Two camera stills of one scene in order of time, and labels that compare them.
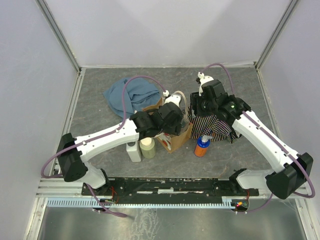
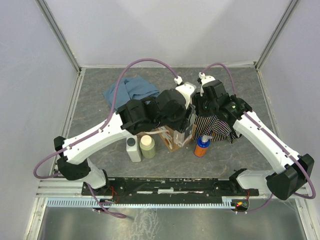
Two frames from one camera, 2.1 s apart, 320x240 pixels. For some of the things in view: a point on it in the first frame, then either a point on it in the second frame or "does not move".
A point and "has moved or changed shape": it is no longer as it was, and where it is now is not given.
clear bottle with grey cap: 185,125 has moved or changed shape
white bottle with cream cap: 148,148 does not move
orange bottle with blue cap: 201,148 does not move
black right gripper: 195,102 does not move
